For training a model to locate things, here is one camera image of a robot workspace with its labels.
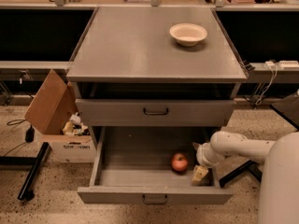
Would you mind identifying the black stand frame right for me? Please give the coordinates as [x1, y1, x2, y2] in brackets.
[219, 161, 263, 188]

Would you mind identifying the red apple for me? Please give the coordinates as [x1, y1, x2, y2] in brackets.
[171, 153, 188, 172]

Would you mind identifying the white paper bowl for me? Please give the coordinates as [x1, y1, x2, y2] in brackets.
[169, 23, 207, 47]

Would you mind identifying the white power strip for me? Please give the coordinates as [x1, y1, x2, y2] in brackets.
[278, 61, 299, 69]

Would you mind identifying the cardboard box with clutter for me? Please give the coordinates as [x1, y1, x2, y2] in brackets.
[24, 70, 96, 163]

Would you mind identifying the black power adapter with cable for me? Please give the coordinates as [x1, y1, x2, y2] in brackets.
[4, 119, 35, 157]

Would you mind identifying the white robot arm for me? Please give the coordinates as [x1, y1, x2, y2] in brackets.
[193, 131, 299, 224]

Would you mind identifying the black table leg frame left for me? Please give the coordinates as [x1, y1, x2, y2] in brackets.
[0, 142, 50, 202]

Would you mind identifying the grey drawer cabinet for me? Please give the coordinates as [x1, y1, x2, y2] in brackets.
[67, 6, 247, 142]

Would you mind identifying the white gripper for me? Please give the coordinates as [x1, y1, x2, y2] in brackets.
[192, 142, 219, 185]

